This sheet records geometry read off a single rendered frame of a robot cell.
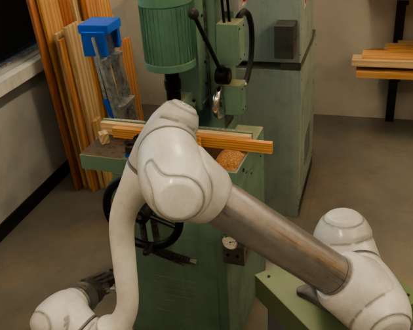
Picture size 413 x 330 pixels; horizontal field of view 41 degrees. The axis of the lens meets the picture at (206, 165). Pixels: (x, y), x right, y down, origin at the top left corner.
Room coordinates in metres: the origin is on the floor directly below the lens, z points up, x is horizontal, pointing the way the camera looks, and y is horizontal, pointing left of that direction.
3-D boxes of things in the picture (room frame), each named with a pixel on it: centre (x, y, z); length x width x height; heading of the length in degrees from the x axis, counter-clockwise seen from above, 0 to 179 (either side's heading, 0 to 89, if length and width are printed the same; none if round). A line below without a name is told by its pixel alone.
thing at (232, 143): (1.83, 0.06, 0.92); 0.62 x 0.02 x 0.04; 69
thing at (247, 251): (1.62, -0.09, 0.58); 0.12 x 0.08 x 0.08; 159
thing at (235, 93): (1.96, -0.12, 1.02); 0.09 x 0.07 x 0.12; 69
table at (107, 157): (1.75, 0.16, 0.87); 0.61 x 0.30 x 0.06; 69
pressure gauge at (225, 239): (1.55, -0.07, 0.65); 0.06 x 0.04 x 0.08; 69
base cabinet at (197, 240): (1.96, 0.06, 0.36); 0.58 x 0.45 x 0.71; 159
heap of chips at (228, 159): (1.68, -0.08, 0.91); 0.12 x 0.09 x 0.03; 159
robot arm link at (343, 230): (1.21, -0.36, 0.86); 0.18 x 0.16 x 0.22; 7
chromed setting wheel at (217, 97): (1.92, -0.07, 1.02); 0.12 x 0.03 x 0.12; 159
